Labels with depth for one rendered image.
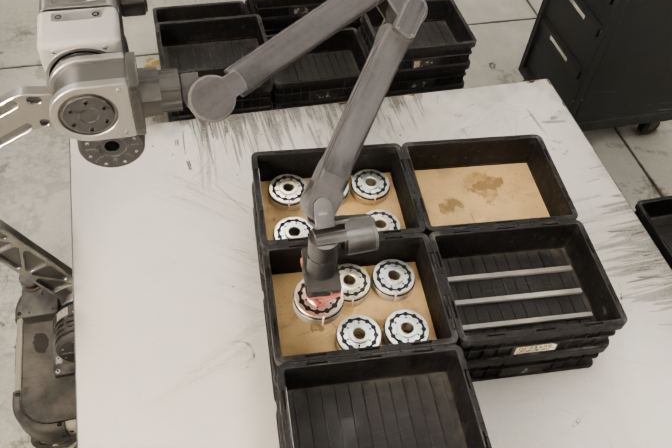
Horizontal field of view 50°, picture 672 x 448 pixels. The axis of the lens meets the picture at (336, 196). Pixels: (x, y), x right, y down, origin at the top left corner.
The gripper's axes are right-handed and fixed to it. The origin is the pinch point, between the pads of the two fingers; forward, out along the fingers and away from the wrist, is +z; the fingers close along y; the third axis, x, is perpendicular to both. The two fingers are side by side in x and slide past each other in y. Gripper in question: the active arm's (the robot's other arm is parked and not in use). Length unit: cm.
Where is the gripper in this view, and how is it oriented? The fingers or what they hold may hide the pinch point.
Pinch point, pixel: (318, 292)
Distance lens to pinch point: 145.3
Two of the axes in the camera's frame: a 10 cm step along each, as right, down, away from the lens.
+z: -0.7, 6.3, 7.8
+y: -1.6, -7.8, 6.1
